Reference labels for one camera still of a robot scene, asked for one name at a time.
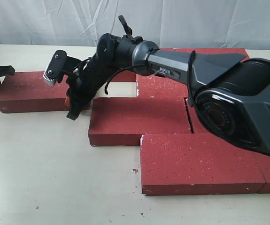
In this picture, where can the chipped red brick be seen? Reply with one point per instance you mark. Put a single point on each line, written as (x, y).
(158, 87)

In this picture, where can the front large red brick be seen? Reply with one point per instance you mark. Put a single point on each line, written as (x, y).
(196, 164)

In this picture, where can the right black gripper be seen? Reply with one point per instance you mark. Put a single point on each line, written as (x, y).
(91, 74)

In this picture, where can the right third-row red brick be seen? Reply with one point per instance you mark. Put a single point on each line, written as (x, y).
(196, 126)

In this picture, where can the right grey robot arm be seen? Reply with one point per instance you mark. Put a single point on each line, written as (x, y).
(229, 93)

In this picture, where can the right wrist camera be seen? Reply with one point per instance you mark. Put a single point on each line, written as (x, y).
(60, 64)

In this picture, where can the white backdrop cloth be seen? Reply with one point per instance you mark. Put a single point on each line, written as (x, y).
(169, 23)

